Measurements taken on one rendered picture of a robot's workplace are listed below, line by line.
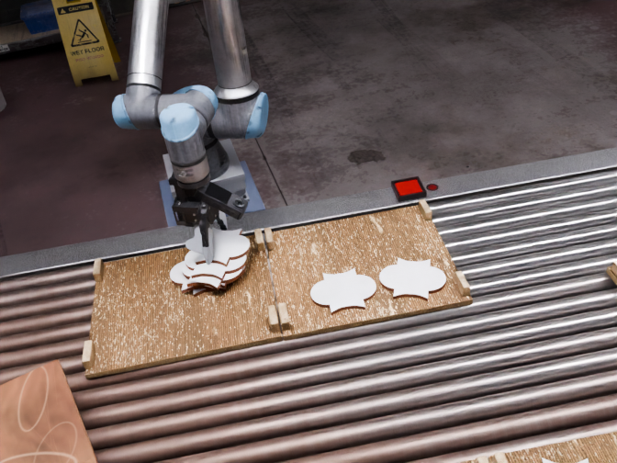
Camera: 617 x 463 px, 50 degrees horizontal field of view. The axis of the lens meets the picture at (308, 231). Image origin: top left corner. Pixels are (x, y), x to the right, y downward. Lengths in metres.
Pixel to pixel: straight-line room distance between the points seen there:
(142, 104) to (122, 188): 2.25
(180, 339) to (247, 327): 0.14
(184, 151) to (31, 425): 0.58
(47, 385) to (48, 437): 0.12
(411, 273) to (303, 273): 0.25
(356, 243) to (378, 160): 2.00
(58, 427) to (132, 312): 0.38
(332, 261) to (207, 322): 0.32
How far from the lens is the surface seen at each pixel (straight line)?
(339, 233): 1.62
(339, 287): 1.46
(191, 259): 1.54
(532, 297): 1.51
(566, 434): 1.29
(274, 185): 3.46
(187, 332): 1.45
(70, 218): 3.61
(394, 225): 1.63
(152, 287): 1.58
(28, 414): 1.30
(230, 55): 1.66
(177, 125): 1.34
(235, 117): 1.70
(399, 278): 1.48
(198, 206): 1.45
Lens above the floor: 1.97
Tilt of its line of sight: 39 degrees down
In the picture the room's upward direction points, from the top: 7 degrees counter-clockwise
